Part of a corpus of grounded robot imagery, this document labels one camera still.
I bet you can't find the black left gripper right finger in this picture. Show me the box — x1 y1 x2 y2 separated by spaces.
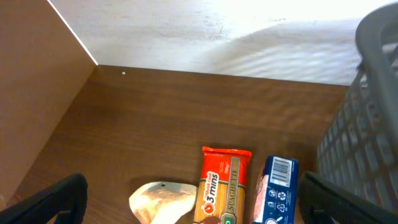
297 172 397 224

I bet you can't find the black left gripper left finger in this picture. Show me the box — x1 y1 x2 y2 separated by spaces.
1 173 88 224

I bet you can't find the blue Kimberly-Clark tissue box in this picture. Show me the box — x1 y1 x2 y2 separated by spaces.
249 155 299 224

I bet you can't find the beige plastic packet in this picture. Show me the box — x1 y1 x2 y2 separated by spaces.
129 181 198 224

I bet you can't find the San Remo spaghetti packet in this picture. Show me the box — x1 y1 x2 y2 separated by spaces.
193 146 252 224

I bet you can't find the grey plastic lattice basket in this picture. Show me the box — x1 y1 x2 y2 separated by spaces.
317 2 397 213

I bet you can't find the brown wooden side panel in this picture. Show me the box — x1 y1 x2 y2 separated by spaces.
1 0 96 208

